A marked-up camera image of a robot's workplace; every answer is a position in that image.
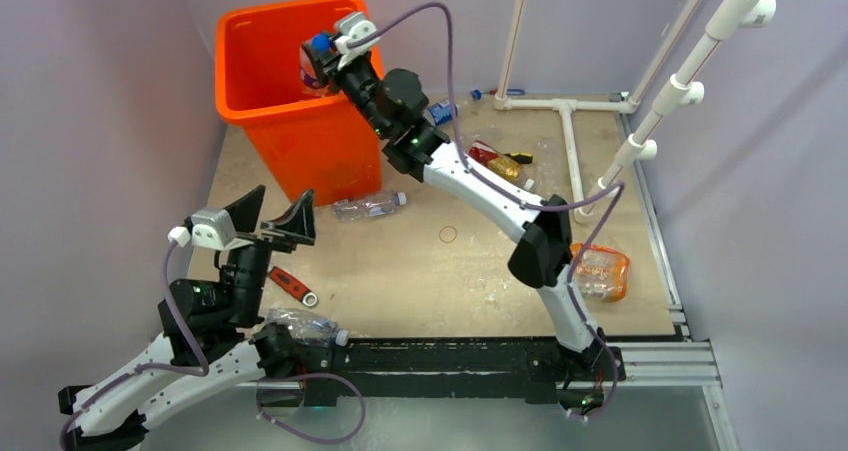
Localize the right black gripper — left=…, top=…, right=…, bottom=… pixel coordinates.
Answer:
left=304, top=41, right=392, bottom=138

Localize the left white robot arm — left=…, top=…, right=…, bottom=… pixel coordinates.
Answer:
left=59, top=185, right=316, bottom=450

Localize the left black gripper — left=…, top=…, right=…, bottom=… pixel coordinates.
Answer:
left=223, top=182, right=315, bottom=323

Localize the blue cap pen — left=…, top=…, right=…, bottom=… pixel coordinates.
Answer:
left=469, top=88, right=526, bottom=100

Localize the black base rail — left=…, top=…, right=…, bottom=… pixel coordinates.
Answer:
left=254, top=322, right=624, bottom=408

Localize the rubber band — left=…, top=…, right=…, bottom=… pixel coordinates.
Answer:
left=438, top=226, right=458, bottom=244

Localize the white PVC pipe frame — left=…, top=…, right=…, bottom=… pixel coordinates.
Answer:
left=493, top=0, right=720, bottom=224

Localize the crushed bottle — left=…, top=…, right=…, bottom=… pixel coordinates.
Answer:
left=266, top=308, right=350, bottom=348

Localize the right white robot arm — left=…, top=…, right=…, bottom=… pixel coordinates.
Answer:
left=301, top=44, right=615, bottom=378

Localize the orange plastic bin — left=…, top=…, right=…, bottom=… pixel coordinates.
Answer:
left=214, top=0, right=383, bottom=205

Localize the orange drink bottle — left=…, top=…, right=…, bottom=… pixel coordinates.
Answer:
left=574, top=244, right=631, bottom=303

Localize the white PVC diagonal pole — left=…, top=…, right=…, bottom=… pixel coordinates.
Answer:
left=590, top=0, right=776, bottom=196

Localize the small clear bottle white cap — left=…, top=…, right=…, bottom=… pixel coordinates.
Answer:
left=332, top=190, right=408, bottom=222

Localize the red handle adjustable wrench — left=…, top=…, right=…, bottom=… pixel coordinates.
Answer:
left=268, top=265, right=319, bottom=308

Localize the red gold snack wrapper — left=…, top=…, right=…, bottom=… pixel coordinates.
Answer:
left=468, top=140, right=522, bottom=183

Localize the aluminium frame rail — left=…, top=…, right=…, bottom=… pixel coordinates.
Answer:
left=612, top=303, right=740, bottom=450

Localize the yellow black screwdriver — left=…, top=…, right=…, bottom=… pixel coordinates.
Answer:
left=507, top=153, right=534, bottom=165

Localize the Pepsi label clear bottle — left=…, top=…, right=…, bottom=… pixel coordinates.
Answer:
left=298, top=32, right=332, bottom=97

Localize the blue label bottle far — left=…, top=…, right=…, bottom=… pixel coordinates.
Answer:
left=423, top=99, right=458, bottom=127

